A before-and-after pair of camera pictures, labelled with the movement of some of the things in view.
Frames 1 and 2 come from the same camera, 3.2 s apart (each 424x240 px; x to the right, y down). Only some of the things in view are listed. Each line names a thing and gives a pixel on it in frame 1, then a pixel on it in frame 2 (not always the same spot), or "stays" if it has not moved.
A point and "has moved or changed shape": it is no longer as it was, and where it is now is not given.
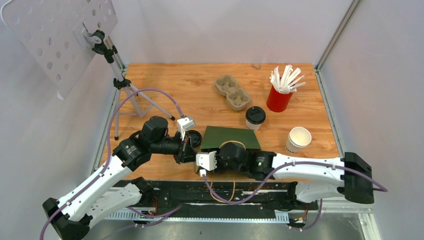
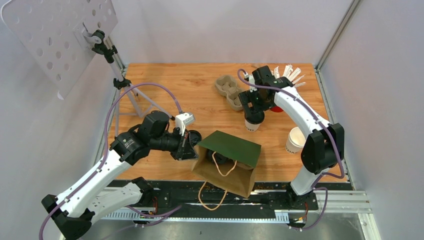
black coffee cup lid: (255, 115) stays
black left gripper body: (171, 146) stays
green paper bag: (215, 136) has moved or changed shape
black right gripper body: (221, 165) to (255, 98)
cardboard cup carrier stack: (237, 98) stays
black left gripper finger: (189, 153) stays
